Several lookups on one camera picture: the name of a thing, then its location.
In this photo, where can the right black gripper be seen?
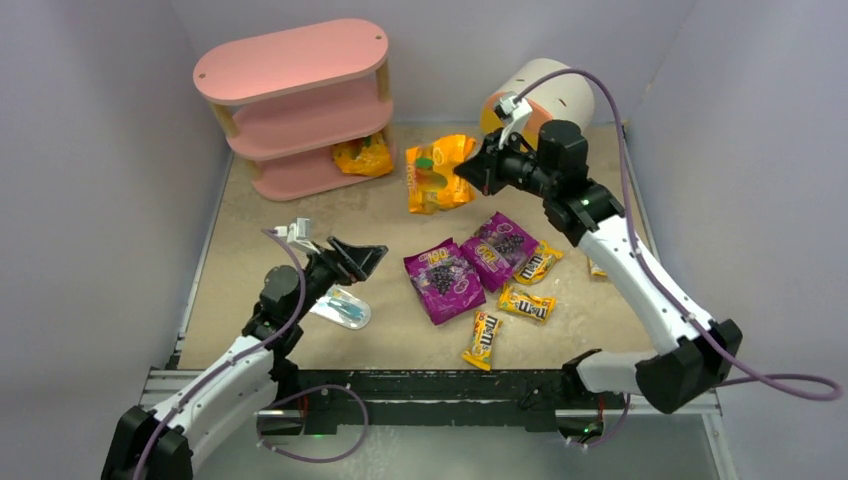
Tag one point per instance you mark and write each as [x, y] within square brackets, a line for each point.
[494, 162]

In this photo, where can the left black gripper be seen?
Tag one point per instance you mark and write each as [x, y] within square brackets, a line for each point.
[337, 261]

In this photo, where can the orange gummy candy bag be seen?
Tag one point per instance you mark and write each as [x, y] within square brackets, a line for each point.
[432, 185]
[368, 156]

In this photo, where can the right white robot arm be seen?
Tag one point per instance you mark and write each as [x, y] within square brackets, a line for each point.
[692, 351]

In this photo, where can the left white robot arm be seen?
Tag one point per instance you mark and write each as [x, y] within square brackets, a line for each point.
[175, 437]

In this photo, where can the purple grape candy bag right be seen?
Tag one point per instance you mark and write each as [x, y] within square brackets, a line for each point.
[497, 250]

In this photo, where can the purple grape candy bag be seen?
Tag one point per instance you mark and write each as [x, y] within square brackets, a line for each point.
[497, 250]
[446, 283]

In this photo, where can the purple grape candy bag left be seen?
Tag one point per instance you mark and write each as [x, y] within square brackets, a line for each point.
[446, 283]

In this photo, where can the small yellow candy packet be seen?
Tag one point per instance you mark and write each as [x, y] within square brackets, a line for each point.
[595, 270]

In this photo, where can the pink three-tier shelf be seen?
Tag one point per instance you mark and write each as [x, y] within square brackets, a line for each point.
[283, 99]

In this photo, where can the blue toy blister pack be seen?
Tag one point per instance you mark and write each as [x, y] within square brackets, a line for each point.
[342, 308]

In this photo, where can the yellow M&M bag top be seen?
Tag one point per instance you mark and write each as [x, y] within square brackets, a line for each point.
[539, 264]

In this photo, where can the yellow m&m bag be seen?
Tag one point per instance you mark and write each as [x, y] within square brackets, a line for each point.
[539, 264]
[519, 302]
[485, 330]

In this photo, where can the round pastel drawer cabinet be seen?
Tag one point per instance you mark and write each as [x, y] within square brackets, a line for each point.
[568, 97]

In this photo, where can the yellow M&M bag bottom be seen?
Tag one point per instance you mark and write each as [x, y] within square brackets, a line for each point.
[485, 330]

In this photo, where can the yellow M&M bag middle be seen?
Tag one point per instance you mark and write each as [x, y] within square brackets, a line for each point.
[519, 302]

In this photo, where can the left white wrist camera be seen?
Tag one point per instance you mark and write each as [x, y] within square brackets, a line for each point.
[297, 234]

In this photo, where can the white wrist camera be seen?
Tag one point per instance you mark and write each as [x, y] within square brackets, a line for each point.
[514, 111]
[297, 234]

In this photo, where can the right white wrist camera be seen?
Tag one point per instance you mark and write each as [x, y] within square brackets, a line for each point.
[514, 111]

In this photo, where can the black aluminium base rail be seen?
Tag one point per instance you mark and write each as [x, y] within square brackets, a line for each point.
[535, 400]

